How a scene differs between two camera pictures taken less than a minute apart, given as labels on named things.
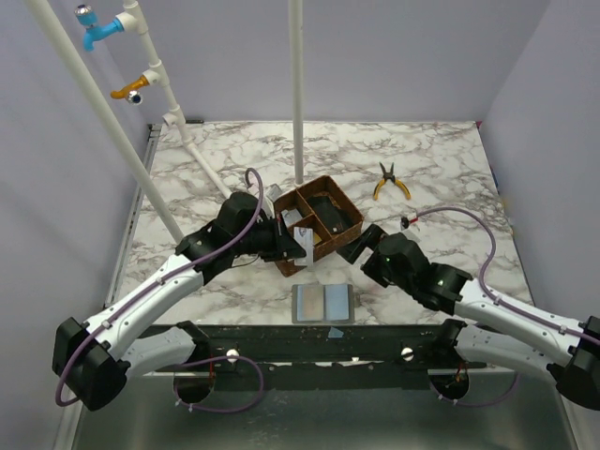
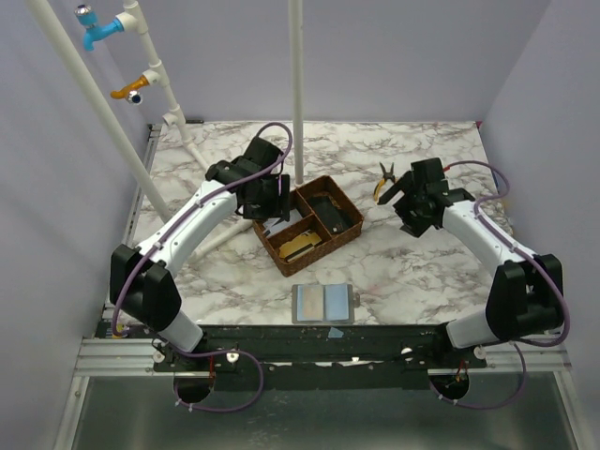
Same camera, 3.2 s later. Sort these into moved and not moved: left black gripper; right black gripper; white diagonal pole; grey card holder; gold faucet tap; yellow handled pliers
Moved: right black gripper; left black gripper
Not moved: grey card holder; yellow handled pliers; white diagonal pole; gold faucet tap
